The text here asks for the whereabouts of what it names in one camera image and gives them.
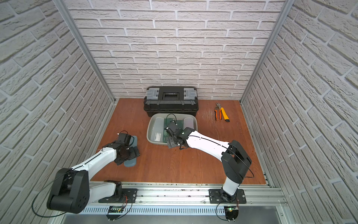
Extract grey-blue pencil case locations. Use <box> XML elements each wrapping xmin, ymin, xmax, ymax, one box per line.
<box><xmin>123</xmin><ymin>136</ymin><xmax>138</xmax><ymax>168</ymax></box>

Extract clear pencil case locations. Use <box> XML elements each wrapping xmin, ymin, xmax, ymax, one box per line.
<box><xmin>151</xmin><ymin>117</ymin><xmax>165</xmax><ymax>143</ymax></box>
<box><xmin>183</xmin><ymin>117</ymin><xmax>194</xmax><ymax>129</ymax></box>

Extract dark green translucent pencil case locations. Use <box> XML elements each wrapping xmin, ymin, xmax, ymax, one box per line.
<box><xmin>163</xmin><ymin>118</ymin><xmax>175</xmax><ymax>143</ymax></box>

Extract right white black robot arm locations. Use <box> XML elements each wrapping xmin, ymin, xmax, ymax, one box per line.
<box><xmin>164</xmin><ymin>120</ymin><xmax>253</xmax><ymax>203</ymax></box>

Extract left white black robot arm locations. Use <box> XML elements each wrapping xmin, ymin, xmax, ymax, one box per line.
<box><xmin>47</xmin><ymin>132</ymin><xmax>140</xmax><ymax>214</ymax></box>

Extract grey plastic storage tray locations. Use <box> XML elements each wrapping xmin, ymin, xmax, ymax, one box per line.
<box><xmin>147</xmin><ymin>113</ymin><xmax>198</xmax><ymax>146</ymax></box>

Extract black plastic toolbox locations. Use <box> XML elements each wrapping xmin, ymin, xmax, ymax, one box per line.
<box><xmin>144</xmin><ymin>86</ymin><xmax>199</xmax><ymax>117</ymax></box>

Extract yellow utility knife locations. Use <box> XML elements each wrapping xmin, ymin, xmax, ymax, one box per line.
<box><xmin>220</xmin><ymin>107</ymin><xmax>230</xmax><ymax>122</ymax></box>

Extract left controller board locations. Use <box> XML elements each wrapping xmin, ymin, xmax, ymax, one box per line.
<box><xmin>106</xmin><ymin>205</ymin><xmax>127</xmax><ymax>221</ymax></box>

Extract controller board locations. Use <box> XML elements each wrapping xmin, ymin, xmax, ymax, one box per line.
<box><xmin>106</xmin><ymin>205</ymin><xmax>127</xmax><ymax>221</ymax></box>
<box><xmin>224</xmin><ymin>206</ymin><xmax>239</xmax><ymax>221</ymax></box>

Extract right controller board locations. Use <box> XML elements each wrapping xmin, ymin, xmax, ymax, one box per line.
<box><xmin>224</xmin><ymin>206</ymin><xmax>239</xmax><ymax>221</ymax></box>

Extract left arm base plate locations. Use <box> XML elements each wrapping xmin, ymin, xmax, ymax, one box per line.
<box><xmin>98</xmin><ymin>188</ymin><xmax>138</xmax><ymax>203</ymax></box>

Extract orange handled pliers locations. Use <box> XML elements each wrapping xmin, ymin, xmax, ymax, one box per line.
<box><xmin>214</xmin><ymin>103</ymin><xmax>222</xmax><ymax>121</ymax></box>

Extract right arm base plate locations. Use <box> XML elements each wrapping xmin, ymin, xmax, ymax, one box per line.
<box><xmin>208</xmin><ymin>189</ymin><xmax>247</xmax><ymax>204</ymax></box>

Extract aluminium rail frame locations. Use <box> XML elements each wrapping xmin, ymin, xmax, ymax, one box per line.
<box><xmin>49</xmin><ymin>182</ymin><xmax>294</xmax><ymax>224</ymax></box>

